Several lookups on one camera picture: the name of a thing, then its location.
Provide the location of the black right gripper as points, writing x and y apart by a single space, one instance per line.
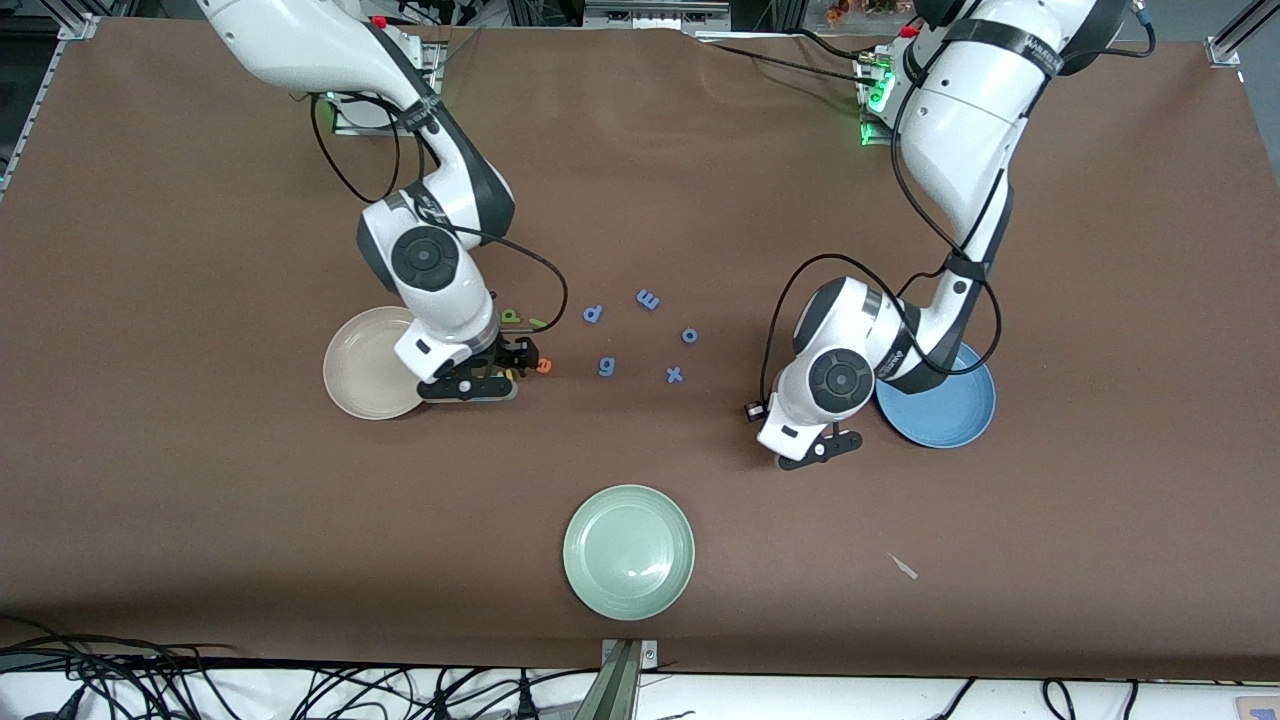
514 353

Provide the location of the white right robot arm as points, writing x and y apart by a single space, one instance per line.
430 260

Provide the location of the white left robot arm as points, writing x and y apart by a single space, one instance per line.
960 120

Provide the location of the blue foam letter m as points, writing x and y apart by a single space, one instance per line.
648 299

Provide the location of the beige brown plate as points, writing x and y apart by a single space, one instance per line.
360 365

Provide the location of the pale green plate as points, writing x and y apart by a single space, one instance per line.
628 552

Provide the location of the brown table cover mat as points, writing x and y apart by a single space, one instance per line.
200 450

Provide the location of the blue plate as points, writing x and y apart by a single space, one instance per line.
950 410

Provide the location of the small white tape scrap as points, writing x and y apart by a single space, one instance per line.
903 566

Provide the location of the aluminium table edge profile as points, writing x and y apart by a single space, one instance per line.
1225 50
80 27

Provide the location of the tan box corner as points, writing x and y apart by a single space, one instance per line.
1260 710

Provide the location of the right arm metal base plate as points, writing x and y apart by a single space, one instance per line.
360 118

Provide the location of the metal table edge bracket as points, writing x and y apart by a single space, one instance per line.
628 680

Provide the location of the silver metal frame rail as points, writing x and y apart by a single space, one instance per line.
650 15

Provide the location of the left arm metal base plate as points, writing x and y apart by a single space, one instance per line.
875 142

